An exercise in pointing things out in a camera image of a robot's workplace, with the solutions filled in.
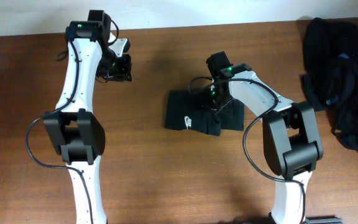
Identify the black t-shirt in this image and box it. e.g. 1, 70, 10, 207
165, 90, 245, 136

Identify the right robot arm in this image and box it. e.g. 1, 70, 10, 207
206, 51, 323, 223

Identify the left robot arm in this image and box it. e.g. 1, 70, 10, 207
43, 10, 132, 223

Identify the pile of black clothes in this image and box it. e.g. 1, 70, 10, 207
301, 17, 358, 152

